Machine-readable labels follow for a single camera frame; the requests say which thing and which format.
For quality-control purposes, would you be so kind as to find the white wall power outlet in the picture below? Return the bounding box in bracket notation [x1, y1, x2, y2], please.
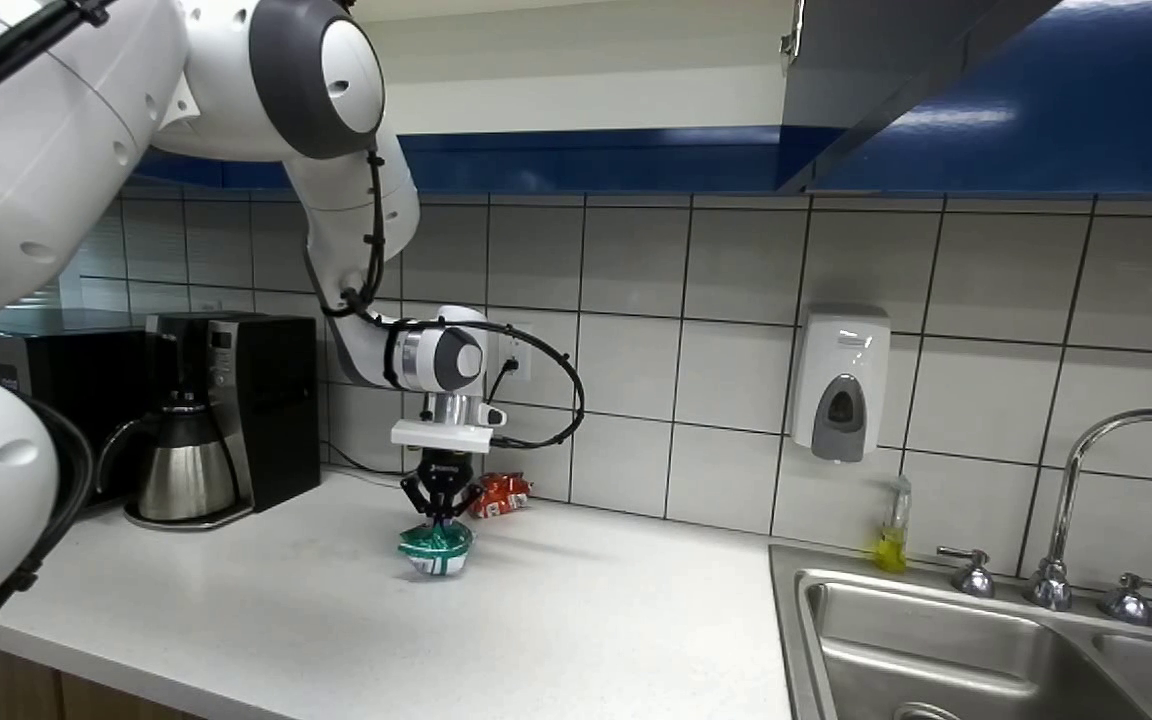
[487, 312, 539, 403]

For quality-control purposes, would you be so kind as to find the black microwave oven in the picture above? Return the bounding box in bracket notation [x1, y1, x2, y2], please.
[0, 316, 174, 515]

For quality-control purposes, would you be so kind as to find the black coffee maker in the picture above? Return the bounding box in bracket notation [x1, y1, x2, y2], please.
[151, 312, 327, 532]

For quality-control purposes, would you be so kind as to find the cabinet door with grey inside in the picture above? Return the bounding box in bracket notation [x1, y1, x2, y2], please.
[771, 0, 1066, 197]

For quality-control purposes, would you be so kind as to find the stainless steel sink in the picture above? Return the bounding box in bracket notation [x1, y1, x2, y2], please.
[770, 539, 1152, 720]

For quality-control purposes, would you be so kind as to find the blue cabinet with white interior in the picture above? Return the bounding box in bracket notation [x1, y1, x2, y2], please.
[134, 0, 847, 198]

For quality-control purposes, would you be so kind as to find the black power cord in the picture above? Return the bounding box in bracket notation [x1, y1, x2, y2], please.
[322, 356, 528, 481]

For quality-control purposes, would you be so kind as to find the blue cabinet door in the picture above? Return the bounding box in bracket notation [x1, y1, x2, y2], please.
[813, 0, 1152, 198]

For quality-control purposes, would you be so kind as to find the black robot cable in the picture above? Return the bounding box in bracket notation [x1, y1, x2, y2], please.
[302, 144, 593, 457]
[0, 397, 101, 720]

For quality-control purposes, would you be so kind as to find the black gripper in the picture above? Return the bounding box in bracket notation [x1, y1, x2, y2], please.
[402, 447, 484, 526]

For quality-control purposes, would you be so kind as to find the chrome gooseneck faucet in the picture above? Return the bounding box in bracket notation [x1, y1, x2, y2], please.
[1025, 403, 1152, 615]

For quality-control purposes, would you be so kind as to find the steel coffee carafe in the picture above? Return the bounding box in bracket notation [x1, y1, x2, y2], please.
[93, 393, 248, 526]

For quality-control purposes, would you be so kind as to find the yellow dish soap bottle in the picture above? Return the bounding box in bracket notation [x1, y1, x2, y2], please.
[864, 475, 916, 575]

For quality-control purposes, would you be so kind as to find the wooden base cabinet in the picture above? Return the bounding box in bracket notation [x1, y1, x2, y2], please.
[0, 644, 197, 720]

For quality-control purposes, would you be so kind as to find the white wall soap dispenser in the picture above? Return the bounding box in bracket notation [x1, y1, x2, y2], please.
[787, 312, 897, 468]

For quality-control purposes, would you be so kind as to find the green snack packet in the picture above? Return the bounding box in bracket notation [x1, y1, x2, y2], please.
[395, 515, 480, 584]

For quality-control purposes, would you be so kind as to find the chrome faucet handle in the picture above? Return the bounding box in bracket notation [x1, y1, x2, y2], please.
[1103, 570, 1152, 627]
[933, 543, 1002, 598]

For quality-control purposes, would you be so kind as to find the metal cabinet hinge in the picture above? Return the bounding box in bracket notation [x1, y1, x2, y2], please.
[777, 0, 813, 58]

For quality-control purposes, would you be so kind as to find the red snack packet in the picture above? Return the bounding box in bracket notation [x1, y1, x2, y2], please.
[467, 468, 538, 523]

